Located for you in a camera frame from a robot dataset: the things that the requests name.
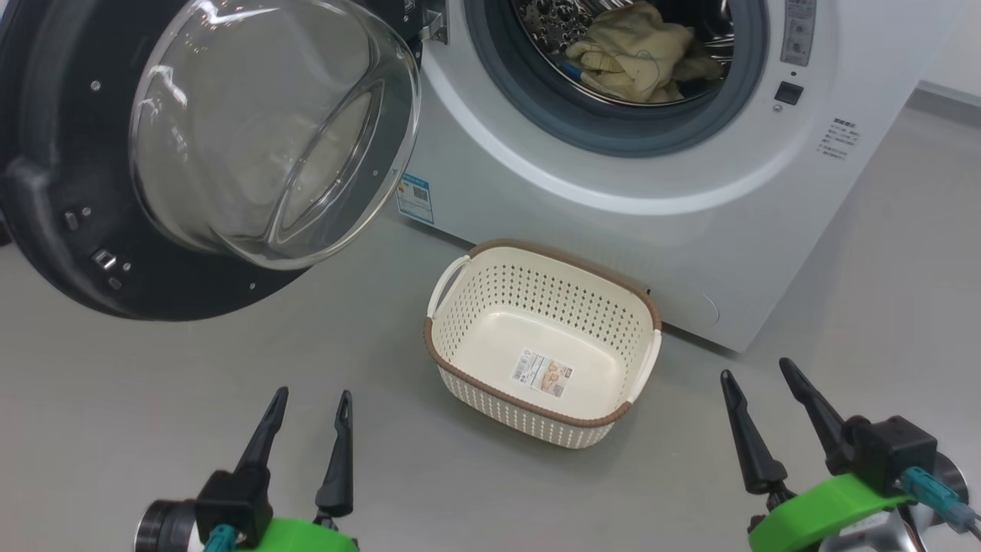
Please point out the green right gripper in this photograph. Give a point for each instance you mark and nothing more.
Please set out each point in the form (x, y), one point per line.
(828, 510)

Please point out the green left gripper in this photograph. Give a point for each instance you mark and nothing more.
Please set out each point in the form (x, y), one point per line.
(306, 537)

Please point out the round glass washing machine door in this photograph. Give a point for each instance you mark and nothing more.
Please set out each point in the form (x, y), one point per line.
(69, 138)

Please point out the cream yellow garment blue trim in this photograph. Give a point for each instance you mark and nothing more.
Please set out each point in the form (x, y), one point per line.
(636, 54)

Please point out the white front-load washing machine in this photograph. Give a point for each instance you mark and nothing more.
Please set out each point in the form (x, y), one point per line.
(690, 199)

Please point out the cream perforated laundry basket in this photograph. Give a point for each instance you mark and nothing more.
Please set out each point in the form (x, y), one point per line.
(536, 345)

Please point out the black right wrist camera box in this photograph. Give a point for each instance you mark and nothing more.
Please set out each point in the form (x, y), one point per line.
(889, 452)

